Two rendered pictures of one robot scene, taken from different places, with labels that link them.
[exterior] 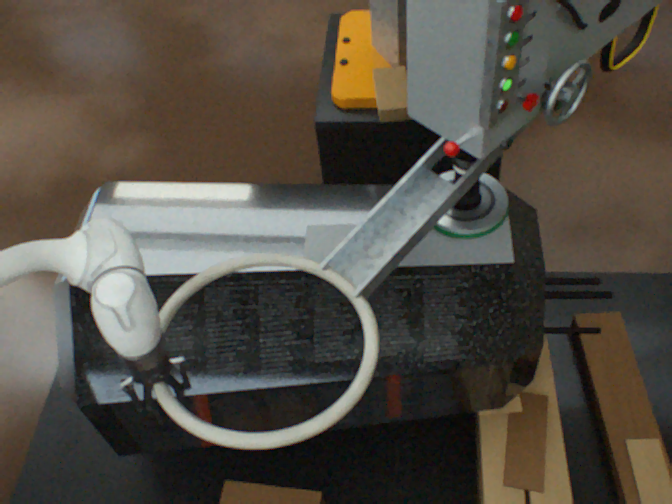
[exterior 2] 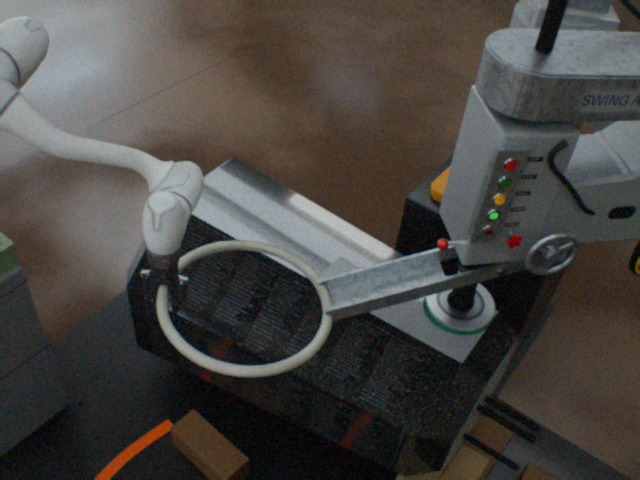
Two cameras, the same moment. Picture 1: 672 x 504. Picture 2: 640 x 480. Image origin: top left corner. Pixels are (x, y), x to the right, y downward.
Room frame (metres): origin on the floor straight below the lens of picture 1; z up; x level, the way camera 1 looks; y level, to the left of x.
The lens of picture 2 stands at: (-0.24, -0.44, 2.35)
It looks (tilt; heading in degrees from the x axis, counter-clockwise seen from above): 44 degrees down; 22
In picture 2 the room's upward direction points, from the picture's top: 6 degrees clockwise
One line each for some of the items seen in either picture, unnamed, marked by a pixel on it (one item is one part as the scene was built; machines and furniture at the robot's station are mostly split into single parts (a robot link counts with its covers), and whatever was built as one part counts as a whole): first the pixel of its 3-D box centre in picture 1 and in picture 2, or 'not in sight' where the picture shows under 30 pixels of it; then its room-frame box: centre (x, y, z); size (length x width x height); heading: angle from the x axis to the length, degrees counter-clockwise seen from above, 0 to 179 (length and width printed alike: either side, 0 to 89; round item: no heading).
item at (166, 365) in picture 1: (150, 366); (164, 271); (0.73, 0.39, 1.00); 0.08 x 0.07 x 0.09; 111
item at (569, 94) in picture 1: (554, 86); (547, 244); (1.16, -0.51, 1.20); 0.15 x 0.10 x 0.15; 126
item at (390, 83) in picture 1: (392, 93); not in sight; (1.69, -0.24, 0.81); 0.20 x 0.10 x 0.05; 177
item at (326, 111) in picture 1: (410, 142); (485, 259); (1.93, -0.33, 0.37); 0.66 x 0.66 x 0.74; 79
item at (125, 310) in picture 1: (124, 306); (164, 218); (0.75, 0.39, 1.19); 0.13 x 0.11 x 0.16; 17
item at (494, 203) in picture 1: (465, 200); (460, 302); (1.18, -0.34, 0.85); 0.21 x 0.21 x 0.01
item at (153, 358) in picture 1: (141, 346); (164, 251); (0.73, 0.39, 1.08); 0.09 x 0.09 x 0.06
